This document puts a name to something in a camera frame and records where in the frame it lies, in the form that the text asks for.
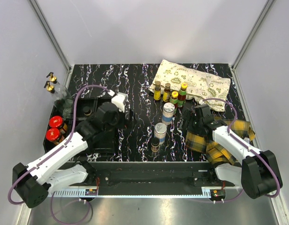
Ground yellow plaid cloth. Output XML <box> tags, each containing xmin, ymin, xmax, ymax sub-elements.
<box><xmin>186</xmin><ymin>120</ymin><xmax>255</xmax><ymax>165</ymax></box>

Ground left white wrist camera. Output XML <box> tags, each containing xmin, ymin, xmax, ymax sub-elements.
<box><xmin>111</xmin><ymin>92</ymin><xmax>128</xmax><ymax>113</ymax></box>

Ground sago jar silver lid far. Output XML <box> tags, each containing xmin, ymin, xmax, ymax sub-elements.
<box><xmin>161</xmin><ymin>102</ymin><xmax>175</xmax><ymax>126</ymax></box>

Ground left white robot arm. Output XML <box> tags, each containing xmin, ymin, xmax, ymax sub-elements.
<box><xmin>8</xmin><ymin>102</ymin><xmax>135</xmax><ymax>209</ymax></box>

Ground small dark spice jar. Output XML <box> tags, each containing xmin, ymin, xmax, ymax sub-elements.
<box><xmin>83</xmin><ymin>106</ymin><xmax>92</xmax><ymax>116</ymax></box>
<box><xmin>151</xmin><ymin>137</ymin><xmax>160</xmax><ymax>152</ymax></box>

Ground red lid chili jar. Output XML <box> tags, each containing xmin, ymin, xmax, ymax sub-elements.
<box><xmin>46</xmin><ymin>128</ymin><xmax>64</xmax><ymax>145</ymax></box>
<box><xmin>49</xmin><ymin>116</ymin><xmax>68</xmax><ymax>134</ymax></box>

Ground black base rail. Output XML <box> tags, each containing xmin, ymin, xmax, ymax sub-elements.
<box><xmin>88</xmin><ymin>161</ymin><xmax>229</xmax><ymax>196</ymax></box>

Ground tall green label sauce bottle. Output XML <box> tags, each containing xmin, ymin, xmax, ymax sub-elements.
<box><xmin>177</xmin><ymin>82</ymin><xmax>188</xmax><ymax>108</ymax></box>

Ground short green label sauce bottle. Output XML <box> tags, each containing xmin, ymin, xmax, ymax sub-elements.
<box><xmin>170</xmin><ymin>91</ymin><xmax>178</xmax><ymax>105</ymax></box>

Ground clear pump bottle gold top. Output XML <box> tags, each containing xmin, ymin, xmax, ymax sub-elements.
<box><xmin>46</xmin><ymin>72</ymin><xmax>72</xmax><ymax>101</ymax></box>

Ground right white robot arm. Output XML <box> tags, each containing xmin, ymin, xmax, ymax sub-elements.
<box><xmin>181</xmin><ymin>104</ymin><xmax>283</xmax><ymax>199</ymax></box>

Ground black compartment organizer tray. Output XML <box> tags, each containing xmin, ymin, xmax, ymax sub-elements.
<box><xmin>42</xmin><ymin>97</ymin><xmax>119</xmax><ymax>155</ymax></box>

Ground cream printed cloth bag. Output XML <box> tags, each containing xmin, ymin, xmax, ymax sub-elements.
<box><xmin>149</xmin><ymin>59</ymin><xmax>231</xmax><ymax>112</ymax></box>

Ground sago jar silver lid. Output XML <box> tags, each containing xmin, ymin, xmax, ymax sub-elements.
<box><xmin>161</xmin><ymin>102</ymin><xmax>175</xmax><ymax>126</ymax></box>
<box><xmin>154</xmin><ymin>122</ymin><xmax>167</xmax><ymax>144</ymax></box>

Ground sago jar silver lid near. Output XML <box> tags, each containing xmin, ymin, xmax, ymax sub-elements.
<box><xmin>154</xmin><ymin>122</ymin><xmax>167</xmax><ymax>144</ymax></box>

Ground yellow label bottle brown cap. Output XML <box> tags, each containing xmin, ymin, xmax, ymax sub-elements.
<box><xmin>153</xmin><ymin>81</ymin><xmax>161</xmax><ymax>101</ymax></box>

